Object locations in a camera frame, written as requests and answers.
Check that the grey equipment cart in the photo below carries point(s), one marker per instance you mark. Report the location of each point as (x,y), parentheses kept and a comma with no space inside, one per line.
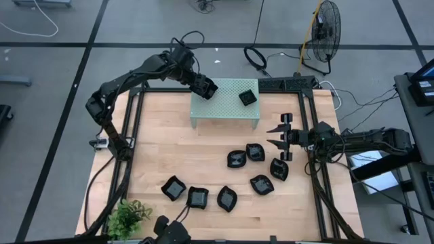
(412,115)

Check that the black floor object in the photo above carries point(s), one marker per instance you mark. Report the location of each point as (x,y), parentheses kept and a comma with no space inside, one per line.
(4,113)

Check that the black perforated control box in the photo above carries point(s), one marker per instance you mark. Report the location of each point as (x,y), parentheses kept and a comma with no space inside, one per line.
(301,83)
(272,84)

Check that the black cart crossbar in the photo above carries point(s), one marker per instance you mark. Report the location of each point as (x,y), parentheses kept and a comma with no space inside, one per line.
(386,163)

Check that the black aluminium table frame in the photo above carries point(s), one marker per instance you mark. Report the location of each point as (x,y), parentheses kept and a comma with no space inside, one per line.
(162,90)

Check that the screen with blue display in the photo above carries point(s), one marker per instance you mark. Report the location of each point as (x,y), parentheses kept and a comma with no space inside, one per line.
(428,72)

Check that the small black square plate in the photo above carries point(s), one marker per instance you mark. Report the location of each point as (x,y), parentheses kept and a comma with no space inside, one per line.
(247,98)

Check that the black labelled device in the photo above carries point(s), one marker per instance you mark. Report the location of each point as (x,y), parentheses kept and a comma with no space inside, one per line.
(422,96)

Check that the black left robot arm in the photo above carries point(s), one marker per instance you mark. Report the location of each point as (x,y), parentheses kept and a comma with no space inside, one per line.
(135,72)

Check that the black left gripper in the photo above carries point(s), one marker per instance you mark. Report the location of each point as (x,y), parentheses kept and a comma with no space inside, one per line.
(203,86)

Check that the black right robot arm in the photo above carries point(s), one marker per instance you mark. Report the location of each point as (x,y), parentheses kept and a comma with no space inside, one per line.
(366,139)

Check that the black wavy square plate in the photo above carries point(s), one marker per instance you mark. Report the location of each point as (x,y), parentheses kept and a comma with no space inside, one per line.
(173,188)
(197,198)

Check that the white flat box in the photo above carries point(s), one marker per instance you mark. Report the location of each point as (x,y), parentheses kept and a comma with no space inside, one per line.
(376,179)

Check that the black floor fan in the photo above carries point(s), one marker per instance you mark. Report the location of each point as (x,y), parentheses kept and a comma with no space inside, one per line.
(326,32)

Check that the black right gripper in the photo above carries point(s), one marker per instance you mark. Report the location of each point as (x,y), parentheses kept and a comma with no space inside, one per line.
(298,138)

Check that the black leaf-shaped plate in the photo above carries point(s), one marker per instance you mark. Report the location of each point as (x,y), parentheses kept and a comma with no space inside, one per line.
(279,169)
(255,153)
(226,200)
(261,185)
(237,160)

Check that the green perforated metal shelf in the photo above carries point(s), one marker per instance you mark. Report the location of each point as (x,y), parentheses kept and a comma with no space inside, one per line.
(230,108)

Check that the grey stand foot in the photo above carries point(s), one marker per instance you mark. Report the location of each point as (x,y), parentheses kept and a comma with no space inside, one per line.
(15,80)

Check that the grey stand base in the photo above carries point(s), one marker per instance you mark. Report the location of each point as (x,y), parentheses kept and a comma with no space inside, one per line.
(42,2)

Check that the green plant in white pot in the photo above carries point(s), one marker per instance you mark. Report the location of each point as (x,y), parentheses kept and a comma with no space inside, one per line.
(127,218)

